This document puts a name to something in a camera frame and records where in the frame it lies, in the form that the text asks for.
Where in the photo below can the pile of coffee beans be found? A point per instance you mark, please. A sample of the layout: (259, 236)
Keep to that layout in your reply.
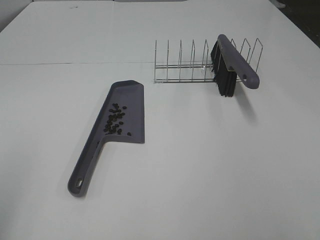
(115, 123)

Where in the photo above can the grey plastic dustpan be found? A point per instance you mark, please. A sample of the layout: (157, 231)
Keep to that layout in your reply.
(127, 92)

